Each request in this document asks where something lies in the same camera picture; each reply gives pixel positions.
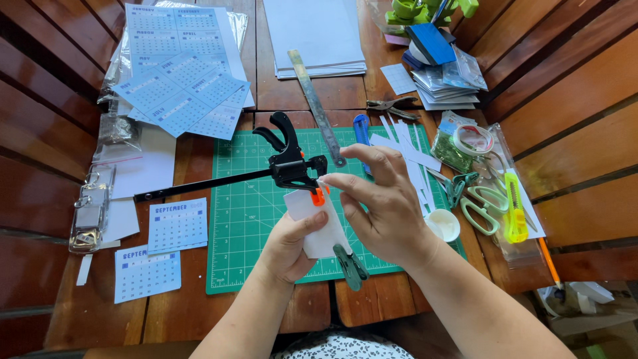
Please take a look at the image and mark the person's right hand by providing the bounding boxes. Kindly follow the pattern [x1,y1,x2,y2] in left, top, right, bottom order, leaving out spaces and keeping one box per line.
[319,144,441,270]

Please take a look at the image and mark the person's left hand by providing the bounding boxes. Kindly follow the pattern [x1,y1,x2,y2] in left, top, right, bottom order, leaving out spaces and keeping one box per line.
[259,210,330,286]

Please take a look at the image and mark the white paper block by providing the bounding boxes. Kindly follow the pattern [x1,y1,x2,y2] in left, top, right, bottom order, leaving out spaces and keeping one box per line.
[283,185,353,260]

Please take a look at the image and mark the black bar clamp orange pads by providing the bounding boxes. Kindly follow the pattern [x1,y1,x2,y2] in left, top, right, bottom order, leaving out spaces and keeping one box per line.
[134,111,331,207]

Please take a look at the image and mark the green cutting mat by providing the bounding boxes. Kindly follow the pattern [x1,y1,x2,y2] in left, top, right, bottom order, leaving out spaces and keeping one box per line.
[206,125,467,295]

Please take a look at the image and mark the small white bowl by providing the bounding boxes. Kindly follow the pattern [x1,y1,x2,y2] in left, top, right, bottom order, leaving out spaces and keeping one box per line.
[425,208,461,243]

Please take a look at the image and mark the pile of white paper strips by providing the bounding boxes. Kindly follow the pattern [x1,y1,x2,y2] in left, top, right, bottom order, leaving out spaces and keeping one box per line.
[369,115,442,216]

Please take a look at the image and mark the dark green spring clip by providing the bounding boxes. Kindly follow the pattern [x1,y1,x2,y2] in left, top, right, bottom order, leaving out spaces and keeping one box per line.
[332,243,370,292]

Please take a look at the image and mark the green spring clips pair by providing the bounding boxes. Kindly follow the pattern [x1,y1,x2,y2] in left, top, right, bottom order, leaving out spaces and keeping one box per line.
[445,172,480,209]

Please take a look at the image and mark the green glitter packet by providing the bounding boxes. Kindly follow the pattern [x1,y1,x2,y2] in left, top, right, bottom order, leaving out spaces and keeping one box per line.
[431,130,474,175]

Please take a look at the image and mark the blue utility knife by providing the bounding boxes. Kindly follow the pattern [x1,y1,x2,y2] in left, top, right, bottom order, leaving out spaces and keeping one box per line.
[353,114,373,176]

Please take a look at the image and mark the light green scissors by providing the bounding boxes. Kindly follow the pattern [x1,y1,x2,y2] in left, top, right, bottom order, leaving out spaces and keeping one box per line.
[459,185,510,236]

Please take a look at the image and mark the metal hole punch pliers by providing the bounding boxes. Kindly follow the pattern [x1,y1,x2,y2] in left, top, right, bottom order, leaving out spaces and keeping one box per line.
[366,96,422,122]

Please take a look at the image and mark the white tape roll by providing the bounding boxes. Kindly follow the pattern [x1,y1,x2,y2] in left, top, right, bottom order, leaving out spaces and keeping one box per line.
[452,124,494,157]

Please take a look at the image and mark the blue calendar card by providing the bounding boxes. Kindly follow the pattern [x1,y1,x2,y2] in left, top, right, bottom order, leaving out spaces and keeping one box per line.
[148,197,209,255]
[114,244,182,305]

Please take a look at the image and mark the person's patterned clothing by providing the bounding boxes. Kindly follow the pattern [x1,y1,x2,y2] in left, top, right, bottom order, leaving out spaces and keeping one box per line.
[270,330,415,359]

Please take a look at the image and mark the yellow utility knife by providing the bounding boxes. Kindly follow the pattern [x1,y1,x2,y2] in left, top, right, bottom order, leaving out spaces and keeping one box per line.
[503,172,529,244]

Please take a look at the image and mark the small white grid paper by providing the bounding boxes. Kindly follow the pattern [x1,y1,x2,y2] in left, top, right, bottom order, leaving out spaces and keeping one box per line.
[380,63,417,96]

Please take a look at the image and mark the clear plastic sleeve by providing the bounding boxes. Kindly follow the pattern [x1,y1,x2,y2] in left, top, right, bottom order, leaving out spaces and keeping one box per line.
[484,123,547,263]

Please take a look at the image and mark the metal ruler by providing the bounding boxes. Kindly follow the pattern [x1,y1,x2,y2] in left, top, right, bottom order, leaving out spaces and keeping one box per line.
[287,49,348,169]

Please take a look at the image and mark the stack of clear plastic packets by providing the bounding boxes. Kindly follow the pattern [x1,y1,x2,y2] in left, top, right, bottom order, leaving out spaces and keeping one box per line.
[411,46,489,111]

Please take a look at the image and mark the white paper sheet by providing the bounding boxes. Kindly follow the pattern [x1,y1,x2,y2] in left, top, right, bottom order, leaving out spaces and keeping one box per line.
[98,125,177,244]

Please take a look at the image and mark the orange pencil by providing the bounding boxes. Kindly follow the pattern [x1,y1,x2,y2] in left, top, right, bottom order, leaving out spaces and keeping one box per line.
[538,236,563,289]

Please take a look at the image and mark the blue flat box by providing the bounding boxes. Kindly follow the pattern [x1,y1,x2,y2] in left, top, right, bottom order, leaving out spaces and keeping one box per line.
[404,22,457,67]

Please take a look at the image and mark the pile of blue calendar sheets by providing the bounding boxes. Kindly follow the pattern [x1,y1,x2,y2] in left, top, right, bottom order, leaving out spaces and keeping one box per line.
[112,2,255,141]

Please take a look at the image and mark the stack of grey paper sheets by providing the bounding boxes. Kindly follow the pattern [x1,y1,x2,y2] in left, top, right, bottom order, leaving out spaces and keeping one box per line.
[262,0,368,80]

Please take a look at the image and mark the small white paper strip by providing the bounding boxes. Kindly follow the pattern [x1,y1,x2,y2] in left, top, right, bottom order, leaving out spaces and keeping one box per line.
[76,254,94,287]

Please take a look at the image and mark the clear plastic bags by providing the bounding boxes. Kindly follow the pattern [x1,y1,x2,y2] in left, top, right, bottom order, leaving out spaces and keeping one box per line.
[93,0,249,165]

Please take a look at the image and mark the heap of white scraps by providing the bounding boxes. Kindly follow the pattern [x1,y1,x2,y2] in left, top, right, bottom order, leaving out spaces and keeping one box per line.
[535,281,638,359]

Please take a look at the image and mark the metal ring binder mechanism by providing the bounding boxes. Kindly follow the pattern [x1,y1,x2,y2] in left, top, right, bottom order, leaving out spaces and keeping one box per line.
[68,166,117,254]

